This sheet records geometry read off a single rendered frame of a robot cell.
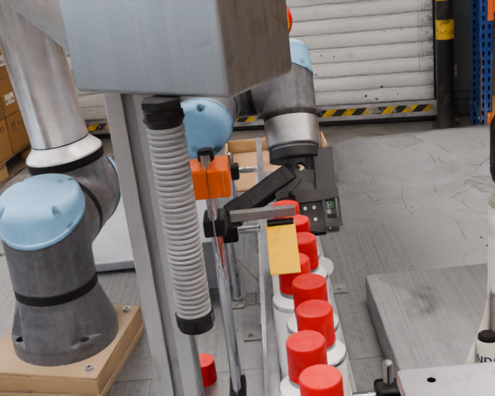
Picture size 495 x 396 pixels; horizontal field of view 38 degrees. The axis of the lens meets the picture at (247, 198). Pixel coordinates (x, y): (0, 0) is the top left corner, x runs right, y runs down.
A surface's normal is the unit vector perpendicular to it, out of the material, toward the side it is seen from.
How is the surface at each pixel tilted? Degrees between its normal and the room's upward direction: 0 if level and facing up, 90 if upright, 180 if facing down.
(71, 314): 75
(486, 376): 0
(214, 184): 90
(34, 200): 10
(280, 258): 46
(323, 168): 60
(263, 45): 90
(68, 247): 93
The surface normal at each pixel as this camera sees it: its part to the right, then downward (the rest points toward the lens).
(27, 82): -0.13, 0.40
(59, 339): 0.11, 0.08
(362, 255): -0.11, -0.93
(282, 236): -0.07, -0.39
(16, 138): 0.98, -0.03
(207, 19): -0.57, 0.35
